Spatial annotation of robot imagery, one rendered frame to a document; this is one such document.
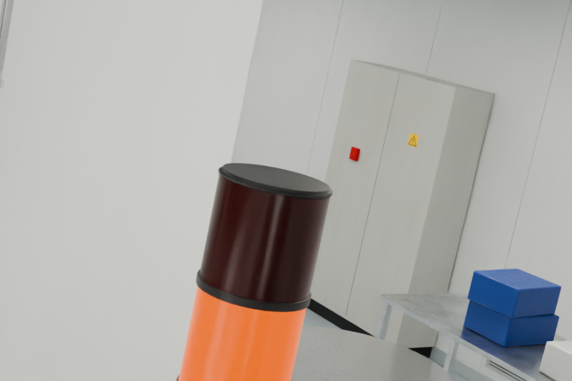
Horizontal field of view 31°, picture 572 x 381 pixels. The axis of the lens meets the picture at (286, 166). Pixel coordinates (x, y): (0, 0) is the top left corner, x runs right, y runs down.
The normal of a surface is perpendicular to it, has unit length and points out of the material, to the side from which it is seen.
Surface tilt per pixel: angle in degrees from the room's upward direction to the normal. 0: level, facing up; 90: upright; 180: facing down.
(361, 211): 90
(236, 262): 90
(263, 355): 90
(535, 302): 90
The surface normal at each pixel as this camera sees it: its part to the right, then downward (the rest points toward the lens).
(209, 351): -0.52, 0.04
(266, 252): 0.06, 0.18
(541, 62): -0.80, -0.07
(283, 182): 0.20, -0.97
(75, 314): 0.56, 0.25
